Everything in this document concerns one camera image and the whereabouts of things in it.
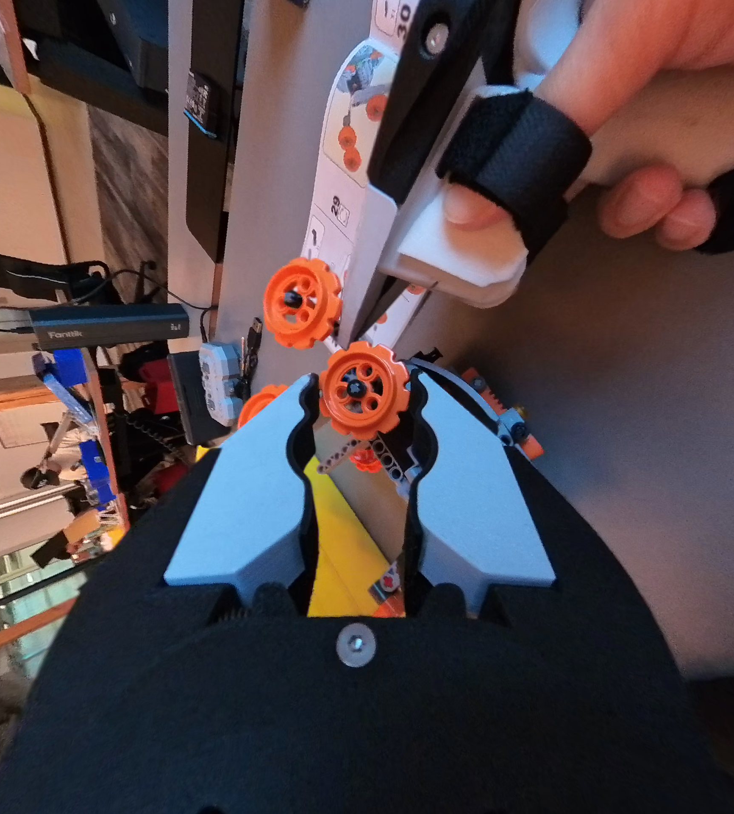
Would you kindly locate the black bar-shaped device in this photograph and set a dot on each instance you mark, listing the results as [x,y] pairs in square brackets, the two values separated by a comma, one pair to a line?
[106,324]

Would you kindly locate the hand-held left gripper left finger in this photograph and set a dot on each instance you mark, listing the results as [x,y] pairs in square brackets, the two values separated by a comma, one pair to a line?
[246,509]

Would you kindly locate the grey orange brick robot model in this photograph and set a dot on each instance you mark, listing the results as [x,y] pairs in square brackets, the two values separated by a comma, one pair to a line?
[335,445]

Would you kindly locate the person's right hand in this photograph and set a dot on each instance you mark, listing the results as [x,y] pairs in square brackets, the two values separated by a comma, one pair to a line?
[659,38]

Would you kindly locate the open white instruction booklet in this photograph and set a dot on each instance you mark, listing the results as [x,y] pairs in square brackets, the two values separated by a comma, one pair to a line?
[332,191]

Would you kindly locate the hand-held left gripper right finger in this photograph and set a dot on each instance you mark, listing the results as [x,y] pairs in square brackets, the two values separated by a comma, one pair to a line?
[481,509]

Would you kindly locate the black case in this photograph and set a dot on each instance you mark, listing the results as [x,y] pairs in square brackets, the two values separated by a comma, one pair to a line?
[182,394]

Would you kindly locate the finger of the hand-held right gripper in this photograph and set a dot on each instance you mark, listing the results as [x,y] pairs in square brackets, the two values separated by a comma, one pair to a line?
[370,254]

